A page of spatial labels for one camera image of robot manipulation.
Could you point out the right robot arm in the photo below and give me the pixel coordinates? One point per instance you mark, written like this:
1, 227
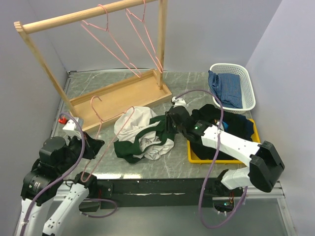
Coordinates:
263, 165

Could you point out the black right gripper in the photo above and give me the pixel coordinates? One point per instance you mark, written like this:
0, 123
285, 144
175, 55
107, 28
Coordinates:
168, 121

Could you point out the wooden clothes rack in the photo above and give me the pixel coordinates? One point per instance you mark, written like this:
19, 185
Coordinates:
105, 105

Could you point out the black clothes pile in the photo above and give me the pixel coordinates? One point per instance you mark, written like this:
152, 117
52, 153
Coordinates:
235, 124

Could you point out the white and green t shirt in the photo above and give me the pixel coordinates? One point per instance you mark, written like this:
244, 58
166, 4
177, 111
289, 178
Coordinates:
141, 134

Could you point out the yellow plastic tray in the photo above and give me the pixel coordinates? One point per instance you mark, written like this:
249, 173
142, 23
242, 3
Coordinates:
193, 158

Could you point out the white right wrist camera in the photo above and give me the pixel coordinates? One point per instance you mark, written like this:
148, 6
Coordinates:
178, 102

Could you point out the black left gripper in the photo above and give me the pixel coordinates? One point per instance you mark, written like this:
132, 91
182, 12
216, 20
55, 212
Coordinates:
92, 146

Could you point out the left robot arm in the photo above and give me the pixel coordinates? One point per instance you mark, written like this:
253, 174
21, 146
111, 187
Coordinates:
57, 159

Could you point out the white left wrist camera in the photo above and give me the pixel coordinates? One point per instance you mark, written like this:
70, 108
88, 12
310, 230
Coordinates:
69, 127

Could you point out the white plastic basket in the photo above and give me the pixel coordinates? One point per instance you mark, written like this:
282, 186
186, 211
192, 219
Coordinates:
248, 97

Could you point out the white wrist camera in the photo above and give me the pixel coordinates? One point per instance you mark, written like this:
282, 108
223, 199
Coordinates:
69, 127
178, 102

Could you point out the blue checked cloth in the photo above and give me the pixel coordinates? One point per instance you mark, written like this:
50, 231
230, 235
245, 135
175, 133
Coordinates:
227, 88

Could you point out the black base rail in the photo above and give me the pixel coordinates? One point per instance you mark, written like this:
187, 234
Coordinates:
164, 192

